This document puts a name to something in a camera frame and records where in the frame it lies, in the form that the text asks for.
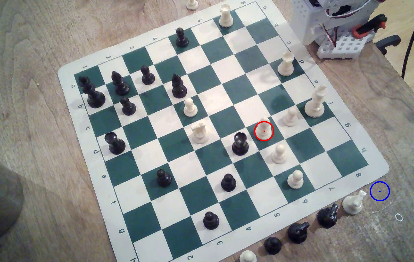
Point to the white pawn with base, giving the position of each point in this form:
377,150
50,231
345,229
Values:
264,128

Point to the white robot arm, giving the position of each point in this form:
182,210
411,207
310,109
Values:
301,20

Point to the black rook piece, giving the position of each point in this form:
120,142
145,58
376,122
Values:
240,145
115,144

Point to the green white chess mat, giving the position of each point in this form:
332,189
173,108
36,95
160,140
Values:
225,95

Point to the black bishop piece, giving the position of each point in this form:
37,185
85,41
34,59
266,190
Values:
179,89
120,85

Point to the white rook piece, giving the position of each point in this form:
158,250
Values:
286,66
226,17

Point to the white king piece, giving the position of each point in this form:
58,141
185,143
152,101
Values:
315,105

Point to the black king piece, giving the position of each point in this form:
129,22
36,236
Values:
92,95

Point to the black captured chess piece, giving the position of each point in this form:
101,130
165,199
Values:
297,233
326,217
272,246

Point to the white captured chess piece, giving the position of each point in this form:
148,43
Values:
247,257
352,204

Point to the white rook board centre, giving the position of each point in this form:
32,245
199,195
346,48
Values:
199,134

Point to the black pawn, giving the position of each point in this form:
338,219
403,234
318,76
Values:
182,39
147,76
211,221
228,183
164,179
128,107

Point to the orange black clamp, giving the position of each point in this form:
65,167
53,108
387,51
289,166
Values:
369,25

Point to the white perforated base plate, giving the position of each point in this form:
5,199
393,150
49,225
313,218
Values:
345,47

